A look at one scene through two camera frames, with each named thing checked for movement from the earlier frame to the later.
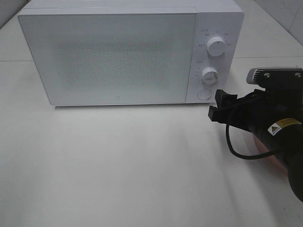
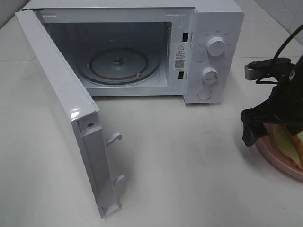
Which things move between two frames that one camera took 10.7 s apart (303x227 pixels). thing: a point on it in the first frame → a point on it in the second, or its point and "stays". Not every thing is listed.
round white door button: x=204 y=94 stays
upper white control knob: x=216 y=46 stays
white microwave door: x=113 y=56 → x=81 y=110
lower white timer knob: x=209 y=75 stays
